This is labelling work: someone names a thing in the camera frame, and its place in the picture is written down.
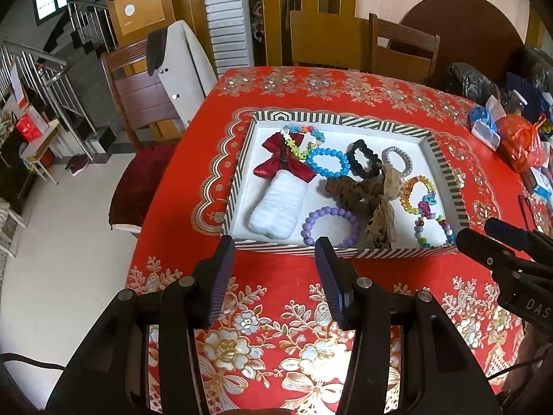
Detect wooden cabinet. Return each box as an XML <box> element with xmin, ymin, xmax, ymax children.
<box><xmin>106</xmin><ymin>0</ymin><xmax>204</xmax><ymax>48</ymax></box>

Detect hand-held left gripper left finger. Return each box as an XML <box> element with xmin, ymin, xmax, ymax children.
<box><xmin>45</xmin><ymin>236</ymin><xmax>237</xmax><ymax>415</ymax></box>

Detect striped rectangular tray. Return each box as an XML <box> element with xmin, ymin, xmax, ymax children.
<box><xmin>221</xmin><ymin>110</ymin><xmax>471</xmax><ymax>259</ymax></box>

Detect black scrunchie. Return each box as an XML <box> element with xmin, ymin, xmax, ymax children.
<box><xmin>346</xmin><ymin>139</ymin><xmax>383</xmax><ymax>179</ymax></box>

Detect white jacket with dark collar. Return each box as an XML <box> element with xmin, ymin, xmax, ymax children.
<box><xmin>146</xmin><ymin>19</ymin><xmax>219</xmax><ymax>126</ymax></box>

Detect red bow hair clip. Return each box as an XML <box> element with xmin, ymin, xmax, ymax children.
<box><xmin>253</xmin><ymin>132</ymin><xmax>318</xmax><ymax>182</ymax></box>

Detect white louvred panel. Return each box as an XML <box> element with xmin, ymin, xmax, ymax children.
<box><xmin>196</xmin><ymin>0</ymin><xmax>255</xmax><ymax>74</ymax></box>

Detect multicolour star bead bracelet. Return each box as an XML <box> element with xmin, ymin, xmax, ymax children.
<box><xmin>280</xmin><ymin>124</ymin><xmax>326</xmax><ymax>160</ymax></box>

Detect purple bead bracelet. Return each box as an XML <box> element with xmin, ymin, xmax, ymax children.
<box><xmin>301</xmin><ymin>206</ymin><xmax>361</xmax><ymax>247</ymax></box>

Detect dark red seat cushion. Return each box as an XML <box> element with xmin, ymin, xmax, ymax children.
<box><xmin>108</xmin><ymin>144</ymin><xmax>182</xmax><ymax>235</ymax></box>

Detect black plastic bag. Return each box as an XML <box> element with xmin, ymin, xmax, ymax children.
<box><xmin>447</xmin><ymin>63</ymin><xmax>506</xmax><ymax>104</ymax></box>
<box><xmin>516</xmin><ymin>45</ymin><xmax>553</xmax><ymax>96</ymax></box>

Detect small side table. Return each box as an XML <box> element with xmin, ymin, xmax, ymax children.
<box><xmin>19</xmin><ymin>119</ymin><xmax>61</xmax><ymax>184</ymax></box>

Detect wooden chair with slatted back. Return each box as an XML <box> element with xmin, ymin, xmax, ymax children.
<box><xmin>101</xmin><ymin>39</ymin><xmax>191</xmax><ymax>148</ymax></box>

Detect blue bead bracelet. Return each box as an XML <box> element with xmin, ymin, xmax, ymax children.
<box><xmin>306</xmin><ymin>147</ymin><xmax>352</xmax><ymax>178</ymax></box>

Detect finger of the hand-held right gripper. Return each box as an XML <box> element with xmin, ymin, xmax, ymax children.
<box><xmin>457</xmin><ymin>227</ymin><xmax>536</xmax><ymax>277</ymax></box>
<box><xmin>484</xmin><ymin>217</ymin><xmax>553</xmax><ymax>260</ymax></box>

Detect blue and white plastic bag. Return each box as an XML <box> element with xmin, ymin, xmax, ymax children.
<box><xmin>469</xmin><ymin>95</ymin><xmax>506</xmax><ymax>152</ymax></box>

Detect round brown tabletop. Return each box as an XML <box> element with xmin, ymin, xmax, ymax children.
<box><xmin>397</xmin><ymin>0</ymin><xmax>530</xmax><ymax>74</ymax></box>

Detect dark blue bag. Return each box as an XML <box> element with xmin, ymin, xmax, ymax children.
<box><xmin>505</xmin><ymin>73</ymin><xmax>553</xmax><ymax>117</ymax></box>

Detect white fluffy scrunchie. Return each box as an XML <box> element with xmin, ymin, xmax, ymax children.
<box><xmin>247</xmin><ymin>170</ymin><xmax>307</xmax><ymax>239</ymax></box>

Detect wooden chair with open back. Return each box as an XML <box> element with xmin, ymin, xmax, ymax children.
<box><xmin>368</xmin><ymin>13</ymin><xmax>441</xmax><ymax>85</ymax></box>

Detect multicolour round bead bracelet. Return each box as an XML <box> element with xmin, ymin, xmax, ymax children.
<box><xmin>414</xmin><ymin>194</ymin><xmax>456</xmax><ymax>250</ymax></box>

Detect amber bead bracelet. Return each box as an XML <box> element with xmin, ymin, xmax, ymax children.
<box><xmin>400</xmin><ymin>175</ymin><xmax>437</xmax><ymax>215</ymax></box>

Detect red paper bag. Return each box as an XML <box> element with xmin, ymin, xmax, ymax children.
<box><xmin>15</xmin><ymin>108</ymin><xmax>50</xmax><ymax>143</ymax></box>

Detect orange plastic bag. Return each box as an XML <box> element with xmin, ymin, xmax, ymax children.
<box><xmin>495</xmin><ymin>113</ymin><xmax>547</xmax><ymax>174</ymax></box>

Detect metal stair railing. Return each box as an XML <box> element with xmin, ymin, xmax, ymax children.
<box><xmin>0</xmin><ymin>0</ymin><xmax>117</xmax><ymax>160</ymax></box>

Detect grey spiral hair tie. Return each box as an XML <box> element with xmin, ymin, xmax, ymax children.
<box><xmin>381</xmin><ymin>146</ymin><xmax>416</xmax><ymax>178</ymax></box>

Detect wooden chair with plain back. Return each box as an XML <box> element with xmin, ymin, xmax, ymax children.
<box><xmin>289</xmin><ymin>9</ymin><xmax>372</xmax><ymax>72</ymax></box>

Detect black cable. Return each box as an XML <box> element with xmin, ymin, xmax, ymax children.
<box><xmin>0</xmin><ymin>352</ymin><xmax>65</xmax><ymax>370</ymax></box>

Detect brown leopard bow scrunchie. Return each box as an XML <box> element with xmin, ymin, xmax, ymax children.
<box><xmin>324</xmin><ymin>166</ymin><xmax>404</xmax><ymax>251</ymax></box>

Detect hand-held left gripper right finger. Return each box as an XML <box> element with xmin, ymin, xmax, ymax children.
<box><xmin>315</xmin><ymin>237</ymin><xmax>502</xmax><ymax>415</ymax></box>

